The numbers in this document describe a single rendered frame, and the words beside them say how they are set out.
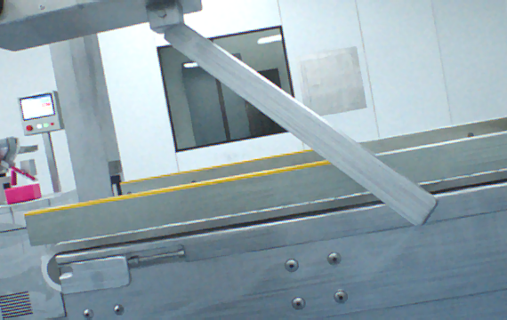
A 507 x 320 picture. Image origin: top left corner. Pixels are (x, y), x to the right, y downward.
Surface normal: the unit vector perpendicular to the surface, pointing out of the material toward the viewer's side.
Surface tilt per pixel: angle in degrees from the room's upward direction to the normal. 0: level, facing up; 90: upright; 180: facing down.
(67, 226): 90
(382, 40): 90
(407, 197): 87
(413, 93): 90
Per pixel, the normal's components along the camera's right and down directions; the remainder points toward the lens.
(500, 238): -0.09, 0.07
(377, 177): -0.62, 0.10
